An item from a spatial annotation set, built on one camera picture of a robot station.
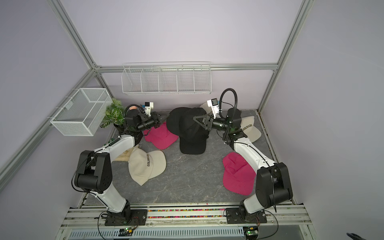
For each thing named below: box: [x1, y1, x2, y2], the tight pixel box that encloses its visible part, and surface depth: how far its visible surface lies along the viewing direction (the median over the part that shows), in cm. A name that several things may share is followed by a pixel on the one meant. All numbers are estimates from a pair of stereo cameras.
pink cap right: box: [223, 152, 257, 196], surface depth 86 cm
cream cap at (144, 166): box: [128, 147, 167, 186], surface depth 89 cm
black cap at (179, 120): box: [166, 107, 207, 137], surface depth 82 cm
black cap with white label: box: [179, 121, 210, 155], surface depth 77 cm
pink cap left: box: [143, 121, 179, 150], surface depth 103 cm
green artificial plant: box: [100, 98, 126, 129], surface depth 84 cm
